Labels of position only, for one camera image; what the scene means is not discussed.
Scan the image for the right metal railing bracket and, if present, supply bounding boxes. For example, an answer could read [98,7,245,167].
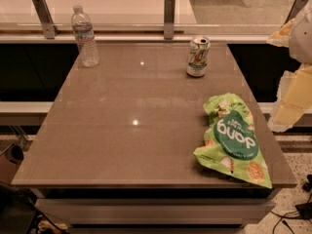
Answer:
[285,0,311,22]

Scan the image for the green white soda can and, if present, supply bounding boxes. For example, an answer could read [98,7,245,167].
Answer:
[186,36,211,77]

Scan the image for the clear plastic water bottle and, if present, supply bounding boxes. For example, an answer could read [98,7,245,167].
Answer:
[71,5,99,67]

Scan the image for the middle metal railing bracket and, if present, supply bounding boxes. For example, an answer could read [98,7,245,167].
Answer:
[164,0,176,40]

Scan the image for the black cables on floor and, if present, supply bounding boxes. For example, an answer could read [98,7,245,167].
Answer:
[268,174,312,234]

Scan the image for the metal railing bracket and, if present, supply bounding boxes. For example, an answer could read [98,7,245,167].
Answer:
[285,0,311,22]
[32,0,58,39]
[164,0,176,40]

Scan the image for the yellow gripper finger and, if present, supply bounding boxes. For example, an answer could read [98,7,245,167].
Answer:
[268,63,312,133]
[266,19,295,47]

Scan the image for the left metal railing bracket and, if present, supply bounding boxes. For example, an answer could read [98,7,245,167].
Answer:
[32,0,58,39]

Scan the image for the green rice chip bag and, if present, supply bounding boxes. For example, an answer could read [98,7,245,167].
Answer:
[193,93,272,189]

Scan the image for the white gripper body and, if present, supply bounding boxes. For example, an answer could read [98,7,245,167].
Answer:
[289,6,312,64]

